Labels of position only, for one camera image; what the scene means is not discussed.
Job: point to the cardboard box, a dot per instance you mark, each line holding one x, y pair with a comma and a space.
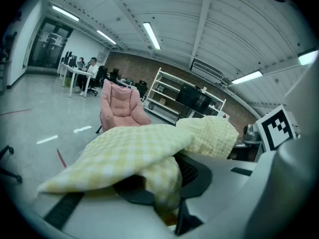
163, 101

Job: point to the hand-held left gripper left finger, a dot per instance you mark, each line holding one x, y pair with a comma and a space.
94, 213

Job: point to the white office desk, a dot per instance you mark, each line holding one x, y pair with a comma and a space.
74, 71

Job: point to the white metal shelf rack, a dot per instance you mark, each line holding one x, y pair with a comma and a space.
163, 113

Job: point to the black mesh waste bin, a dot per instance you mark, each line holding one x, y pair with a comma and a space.
151, 106

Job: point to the grey fisheye camera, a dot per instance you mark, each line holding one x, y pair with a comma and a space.
250, 133

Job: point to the grey wall panel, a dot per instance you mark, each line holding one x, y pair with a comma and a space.
101, 56

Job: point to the pink cushioned armchair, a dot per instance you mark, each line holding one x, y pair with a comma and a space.
122, 106

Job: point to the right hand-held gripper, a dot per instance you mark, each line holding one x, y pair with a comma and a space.
276, 128

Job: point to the black glass double door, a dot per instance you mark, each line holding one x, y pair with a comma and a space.
49, 48

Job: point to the cream yellow cloth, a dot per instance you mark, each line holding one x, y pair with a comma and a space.
124, 148

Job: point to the black computer monitor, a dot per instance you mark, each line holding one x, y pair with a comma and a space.
71, 58

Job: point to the black office chair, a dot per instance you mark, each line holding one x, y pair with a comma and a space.
142, 88
18, 179
101, 73

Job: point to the green box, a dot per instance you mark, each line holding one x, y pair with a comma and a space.
67, 82

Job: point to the black television screen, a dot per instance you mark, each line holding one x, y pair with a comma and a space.
193, 98

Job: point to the white air conditioner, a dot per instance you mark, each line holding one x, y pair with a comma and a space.
207, 70

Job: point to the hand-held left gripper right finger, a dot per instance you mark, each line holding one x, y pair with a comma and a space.
219, 183

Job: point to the fluorescent ceiling light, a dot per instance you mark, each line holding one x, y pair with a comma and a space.
65, 13
106, 37
152, 36
309, 57
247, 77

